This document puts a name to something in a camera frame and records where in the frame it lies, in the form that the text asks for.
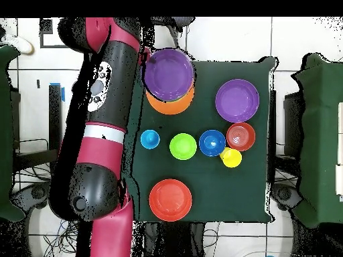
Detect purple plastic bowl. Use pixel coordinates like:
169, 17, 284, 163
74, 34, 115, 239
214, 78, 260, 124
143, 48, 195, 102

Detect large orange plastic bowl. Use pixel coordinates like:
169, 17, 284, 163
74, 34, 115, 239
145, 82, 196, 116

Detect light blue plastic cup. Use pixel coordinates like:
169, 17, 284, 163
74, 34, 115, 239
139, 129, 161, 150

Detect small green plastic bowl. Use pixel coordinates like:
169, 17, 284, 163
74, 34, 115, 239
169, 133, 198, 161

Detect blue plastic bowl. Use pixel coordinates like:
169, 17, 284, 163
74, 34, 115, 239
198, 129, 226, 157

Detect large red plastic bowl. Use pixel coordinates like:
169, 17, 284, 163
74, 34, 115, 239
148, 178, 193, 222

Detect grey chair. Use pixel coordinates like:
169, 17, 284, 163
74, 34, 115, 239
149, 17, 196, 56

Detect black stand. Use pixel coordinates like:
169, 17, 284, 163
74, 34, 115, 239
11, 84, 64, 183
267, 89, 305, 175

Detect person's foot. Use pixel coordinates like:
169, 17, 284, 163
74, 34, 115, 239
0, 25, 35, 56

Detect small red plastic bowl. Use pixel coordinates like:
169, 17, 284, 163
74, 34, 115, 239
226, 122, 257, 153

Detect yellow plastic cup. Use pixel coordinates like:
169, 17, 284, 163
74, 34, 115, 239
219, 147, 243, 169

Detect dark green tablecloth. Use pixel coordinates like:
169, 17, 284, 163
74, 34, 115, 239
128, 60, 277, 224

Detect green-clothed side table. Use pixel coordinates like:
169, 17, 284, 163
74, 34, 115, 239
291, 52, 343, 229
0, 44, 25, 222

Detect dark grey stand base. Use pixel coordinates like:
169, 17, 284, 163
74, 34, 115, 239
10, 181, 56, 210
269, 183, 303, 211

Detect white box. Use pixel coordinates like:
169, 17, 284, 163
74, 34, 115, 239
336, 101, 343, 196

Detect tangle of black cables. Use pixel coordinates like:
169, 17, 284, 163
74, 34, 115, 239
15, 153, 223, 257

